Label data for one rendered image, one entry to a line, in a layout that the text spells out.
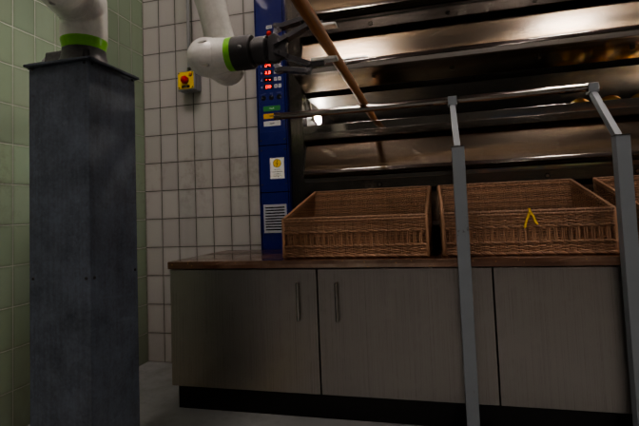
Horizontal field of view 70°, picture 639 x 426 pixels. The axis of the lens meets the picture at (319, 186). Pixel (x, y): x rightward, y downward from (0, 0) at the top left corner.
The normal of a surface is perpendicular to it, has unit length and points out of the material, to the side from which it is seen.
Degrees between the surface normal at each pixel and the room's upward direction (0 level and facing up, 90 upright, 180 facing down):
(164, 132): 90
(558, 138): 70
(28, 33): 90
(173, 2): 90
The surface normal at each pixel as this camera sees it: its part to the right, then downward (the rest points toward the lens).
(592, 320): -0.25, -0.04
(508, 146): -0.25, -0.39
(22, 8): 0.97, -0.05
